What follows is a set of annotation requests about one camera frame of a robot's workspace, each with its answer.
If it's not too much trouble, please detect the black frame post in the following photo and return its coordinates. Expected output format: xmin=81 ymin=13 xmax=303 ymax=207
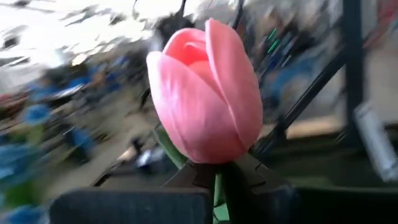
xmin=341 ymin=0 xmax=366 ymax=147

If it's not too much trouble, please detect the silver aluminium bar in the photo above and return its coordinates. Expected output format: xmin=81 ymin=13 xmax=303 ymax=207
xmin=353 ymin=101 xmax=398 ymax=184

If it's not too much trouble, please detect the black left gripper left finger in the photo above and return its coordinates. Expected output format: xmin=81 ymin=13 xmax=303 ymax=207
xmin=49 ymin=161 xmax=219 ymax=224

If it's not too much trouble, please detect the pink tulip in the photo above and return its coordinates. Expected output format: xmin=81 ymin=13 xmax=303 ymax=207
xmin=146 ymin=17 xmax=264 ymax=224

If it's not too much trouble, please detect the blue flower bunch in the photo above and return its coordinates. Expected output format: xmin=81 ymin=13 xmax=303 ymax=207
xmin=0 ymin=102 xmax=53 ymax=224

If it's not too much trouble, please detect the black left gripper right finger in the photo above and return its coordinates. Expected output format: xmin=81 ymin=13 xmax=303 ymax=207
xmin=223 ymin=151 xmax=301 ymax=224

